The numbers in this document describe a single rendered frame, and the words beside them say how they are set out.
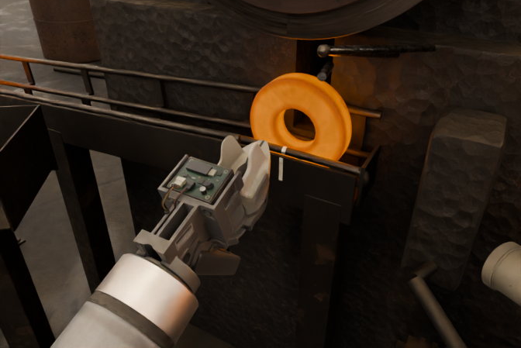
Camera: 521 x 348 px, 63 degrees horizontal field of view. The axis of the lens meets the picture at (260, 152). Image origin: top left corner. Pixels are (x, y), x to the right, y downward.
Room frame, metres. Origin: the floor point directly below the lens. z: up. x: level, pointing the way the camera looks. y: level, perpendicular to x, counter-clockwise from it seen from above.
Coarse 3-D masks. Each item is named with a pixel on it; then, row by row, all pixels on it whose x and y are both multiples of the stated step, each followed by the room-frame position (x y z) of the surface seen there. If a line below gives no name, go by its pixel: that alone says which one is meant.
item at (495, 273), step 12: (492, 252) 0.36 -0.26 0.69; (504, 252) 0.35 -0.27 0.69; (516, 252) 0.35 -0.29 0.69; (492, 264) 0.35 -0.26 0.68; (504, 264) 0.34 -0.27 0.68; (516, 264) 0.34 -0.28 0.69; (492, 276) 0.34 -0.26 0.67; (504, 276) 0.33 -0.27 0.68; (516, 276) 0.33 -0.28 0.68; (492, 288) 0.35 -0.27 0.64; (504, 288) 0.33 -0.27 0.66; (516, 288) 0.32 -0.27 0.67; (516, 300) 0.32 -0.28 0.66
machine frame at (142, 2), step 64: (128, 0) 0.83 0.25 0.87; (192, 0) 0.81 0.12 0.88; (448, 0) 0.60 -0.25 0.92; (512, 0) 0.56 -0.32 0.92; (128, 64) 0.83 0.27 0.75; (192, 64) 0.75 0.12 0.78; (256, 64) 0.68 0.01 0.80; (320, 64) 0.74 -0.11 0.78; (384, 64) 0.58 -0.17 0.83; (448, 64) 0.54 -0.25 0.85; (512, 64) 0.50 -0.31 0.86; (384, 128) 0.57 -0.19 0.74; (512, 128) 0.49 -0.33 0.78; (128, 192) 0.86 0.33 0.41; (384, 192) 0.56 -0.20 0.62; (512, 192) 0.48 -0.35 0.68; (256, 256) 0.68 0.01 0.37; (384, 256) 0.55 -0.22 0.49; (192, 320) 0.78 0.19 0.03; (256, 320) 0.68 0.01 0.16; (384, 320) 0.54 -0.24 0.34; (512, 320) 0.45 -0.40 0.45
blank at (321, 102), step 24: (264, 96) 0.59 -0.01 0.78; (288, 96) 0.57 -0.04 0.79; (312, 96) 0.55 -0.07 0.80; (336, 96) 0.55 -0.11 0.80; (264, 120) 0.59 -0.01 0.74; (312, 120) 0.55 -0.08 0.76; (336, 120) 0.53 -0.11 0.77; (288, 144) 0.57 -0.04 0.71; (312, 144) 0.55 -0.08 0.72; (336, 144) 0.53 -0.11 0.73
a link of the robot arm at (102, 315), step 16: (96, 304) 0.25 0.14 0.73; (112, 304) 0.25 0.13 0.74; (80, 320) 0.24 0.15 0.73; (96, 320) 0.23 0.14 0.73; (112, 320) 0.23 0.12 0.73; (128, 320) 0.23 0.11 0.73; (144, 320) 0.24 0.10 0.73; (64, 336) 0.23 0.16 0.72; (80, 336) 0.22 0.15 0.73; (96, 336) 0.22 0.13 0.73; (112, 336) 0.22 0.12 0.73; (128, 336) 0.22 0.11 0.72; (144, 336) 0.23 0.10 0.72; (160, 336) 0.23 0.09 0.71
